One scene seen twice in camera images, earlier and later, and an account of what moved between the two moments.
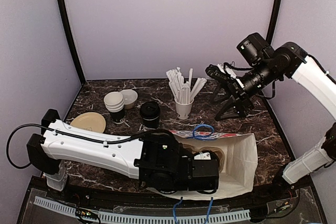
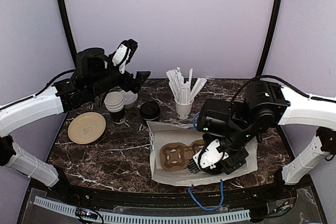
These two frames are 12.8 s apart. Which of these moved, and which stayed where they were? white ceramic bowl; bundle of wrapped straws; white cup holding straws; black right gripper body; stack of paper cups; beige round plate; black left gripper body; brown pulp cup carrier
Moved: black left gripper body; black right gripper body; brown pulp cup carrier
Stayed: stack of paper cups; bundle of wrapped straws; white cup holding straws; white ceramic bowl; beige round plate
